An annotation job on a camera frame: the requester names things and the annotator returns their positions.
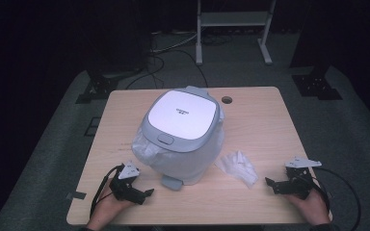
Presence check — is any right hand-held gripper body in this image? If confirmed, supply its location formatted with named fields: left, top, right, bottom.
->
left=284, top=156, right=323, bottom=201

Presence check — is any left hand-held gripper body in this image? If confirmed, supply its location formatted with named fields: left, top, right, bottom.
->
left=109, top=160, right=143, bottom=204

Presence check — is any white trash can liner bag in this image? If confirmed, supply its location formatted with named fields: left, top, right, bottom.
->
left=131, top=123, right=225, bottom=187

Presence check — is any grey lidded pedal trash can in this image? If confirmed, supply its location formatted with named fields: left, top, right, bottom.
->
left=131, top=85, right=225, bottom=193

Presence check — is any person's left hand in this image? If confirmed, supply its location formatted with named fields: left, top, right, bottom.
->
left=90, top=178, right=135, bottom=224

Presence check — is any person's right hand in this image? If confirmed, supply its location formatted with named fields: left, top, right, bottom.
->
left=287, top=192, right=332, bottom=226

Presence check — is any folded white plastic bag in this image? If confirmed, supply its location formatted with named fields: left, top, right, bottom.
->
left=215, top=149, right=259, bottom=190

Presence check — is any grey tape strip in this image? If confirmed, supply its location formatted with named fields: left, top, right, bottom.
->
left=65, top=191, right=88, bottom=201

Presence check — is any black floor outlet plate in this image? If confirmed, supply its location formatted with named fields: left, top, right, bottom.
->
left=83, top=116, right=101, bottom=138

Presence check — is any black stand base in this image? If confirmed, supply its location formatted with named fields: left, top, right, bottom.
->
left=74, top=67, right=120, bottom=105
left=291, top=64, right=343, bottom=101

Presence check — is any white metal stand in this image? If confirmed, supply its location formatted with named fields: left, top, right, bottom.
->
left=195, top=0, right=278, bottom=66

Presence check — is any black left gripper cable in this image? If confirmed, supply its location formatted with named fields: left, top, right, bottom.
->
left=89, top=165, right=123, bottom=218

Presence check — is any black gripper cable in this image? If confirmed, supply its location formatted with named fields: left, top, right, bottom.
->
left=310, top=167, right=362, bottom=231
left=89, top=165, right=123, bottom=218

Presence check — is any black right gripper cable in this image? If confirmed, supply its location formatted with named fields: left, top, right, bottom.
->
left=310, top=167, right=362, bottom=231

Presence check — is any black floor cable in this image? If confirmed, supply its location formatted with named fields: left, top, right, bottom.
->
left=170, top=47, right=210, bottom=89
left=124, top=52, right=167, bottom=90

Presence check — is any white floor cable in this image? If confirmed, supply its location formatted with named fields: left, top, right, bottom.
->
left=149, top=30, right=200, bottom=55

